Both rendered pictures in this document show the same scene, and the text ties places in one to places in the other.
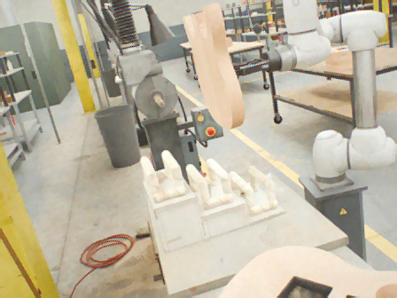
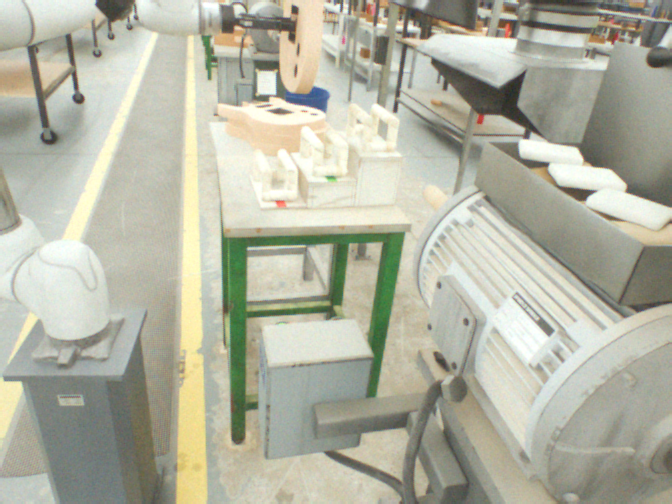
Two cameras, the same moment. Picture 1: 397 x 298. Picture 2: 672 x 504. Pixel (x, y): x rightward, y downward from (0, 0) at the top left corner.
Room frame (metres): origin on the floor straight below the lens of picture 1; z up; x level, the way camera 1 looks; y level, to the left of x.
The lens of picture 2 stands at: (2.97, -0.09, 1.62)
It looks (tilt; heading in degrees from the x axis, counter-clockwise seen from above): 29 degrees down; 174
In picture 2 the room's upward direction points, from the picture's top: 6 degrees clockwise
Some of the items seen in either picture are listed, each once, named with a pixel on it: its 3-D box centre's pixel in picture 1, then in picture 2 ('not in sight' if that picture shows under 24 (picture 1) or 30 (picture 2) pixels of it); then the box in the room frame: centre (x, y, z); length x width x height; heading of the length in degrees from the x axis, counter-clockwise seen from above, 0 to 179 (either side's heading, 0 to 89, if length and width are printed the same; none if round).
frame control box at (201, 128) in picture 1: (201, 125); (335, 431); (2.42, 0.00, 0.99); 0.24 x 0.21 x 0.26; 10
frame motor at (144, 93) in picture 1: (154, 93); (549, 321); (2.47, 0.25, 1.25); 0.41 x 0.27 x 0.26; 10
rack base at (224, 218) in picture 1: (214, 206); (320, 178); (1.33, 0.01, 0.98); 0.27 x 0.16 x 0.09; 14
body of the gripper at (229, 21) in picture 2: (263, 63); (236, 20); (1.39, -0.26, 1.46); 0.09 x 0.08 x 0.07; 103
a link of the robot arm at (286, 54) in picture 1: (282, 58); (209, 18); (1.41, -0.33, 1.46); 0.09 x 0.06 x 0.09; 13
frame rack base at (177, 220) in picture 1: (172, 208); (364, 167); (1.30, 0.16, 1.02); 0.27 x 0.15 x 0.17; 14
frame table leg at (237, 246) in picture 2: not in sight; (237, 349); (1.61, -0.24, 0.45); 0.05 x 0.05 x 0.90; 10
